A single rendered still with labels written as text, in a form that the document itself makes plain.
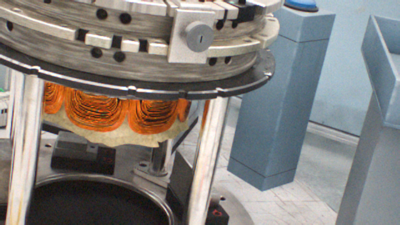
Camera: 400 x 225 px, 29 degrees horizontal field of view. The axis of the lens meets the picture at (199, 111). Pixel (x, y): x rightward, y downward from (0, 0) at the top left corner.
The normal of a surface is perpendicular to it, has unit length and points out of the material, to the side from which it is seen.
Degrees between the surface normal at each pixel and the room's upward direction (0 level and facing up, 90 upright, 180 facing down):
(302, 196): 0
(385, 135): 90
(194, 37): 90
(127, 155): 0
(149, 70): 90
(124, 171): 0
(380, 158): 90
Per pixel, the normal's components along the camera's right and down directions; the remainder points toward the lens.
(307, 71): 0.68, 0.38
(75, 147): 0.07, 0.38
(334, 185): 0.18, -0.91
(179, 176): -0.91, -0.01
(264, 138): -0.71, 0.14
